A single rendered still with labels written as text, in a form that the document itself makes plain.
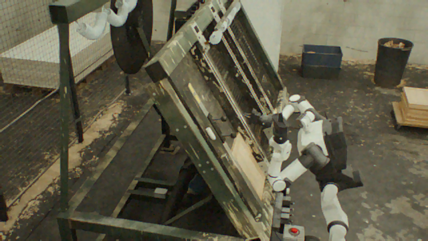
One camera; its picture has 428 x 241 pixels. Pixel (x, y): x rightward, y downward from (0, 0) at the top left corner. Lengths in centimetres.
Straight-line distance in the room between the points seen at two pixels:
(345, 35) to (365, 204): 408
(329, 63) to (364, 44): 118
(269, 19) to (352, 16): 190
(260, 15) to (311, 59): 115
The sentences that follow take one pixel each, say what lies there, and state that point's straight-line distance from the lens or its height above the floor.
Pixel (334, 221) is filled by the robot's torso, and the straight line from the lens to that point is 316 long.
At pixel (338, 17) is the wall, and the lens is 782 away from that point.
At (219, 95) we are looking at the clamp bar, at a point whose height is 150.
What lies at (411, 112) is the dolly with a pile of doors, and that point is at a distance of 576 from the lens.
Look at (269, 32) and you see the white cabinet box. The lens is 648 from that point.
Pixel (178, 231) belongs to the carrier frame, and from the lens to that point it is 281.
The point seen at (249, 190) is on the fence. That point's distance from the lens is 273.
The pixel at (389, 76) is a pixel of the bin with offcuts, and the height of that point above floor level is 18.
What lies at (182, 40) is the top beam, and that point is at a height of 194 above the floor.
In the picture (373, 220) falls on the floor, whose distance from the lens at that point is 433.
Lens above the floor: 273
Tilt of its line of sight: 29 degrees down
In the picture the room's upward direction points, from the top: 1 degrees clockwise
